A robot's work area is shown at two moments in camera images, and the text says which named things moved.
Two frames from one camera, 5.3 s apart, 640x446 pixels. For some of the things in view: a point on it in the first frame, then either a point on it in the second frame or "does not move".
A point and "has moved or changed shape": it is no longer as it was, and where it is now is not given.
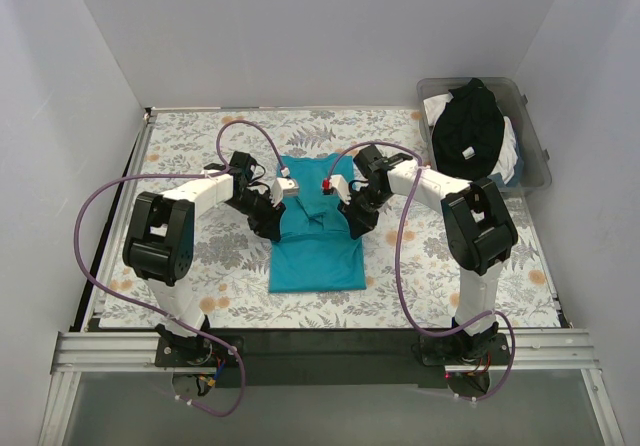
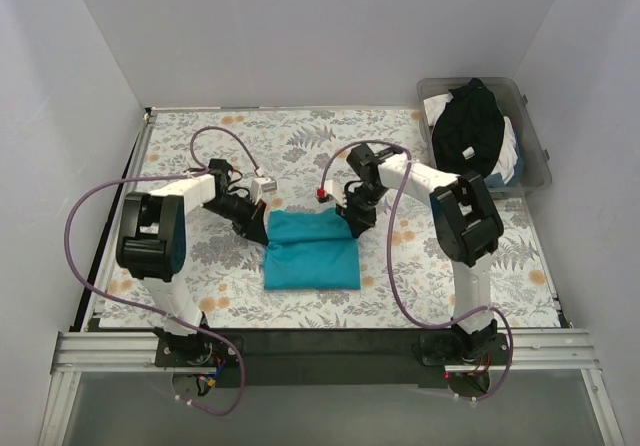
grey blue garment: [519, 170] does not move
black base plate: [324, 359] does not move
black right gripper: [360, 218] does not move
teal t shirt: [316, 252] has moved or changed shape
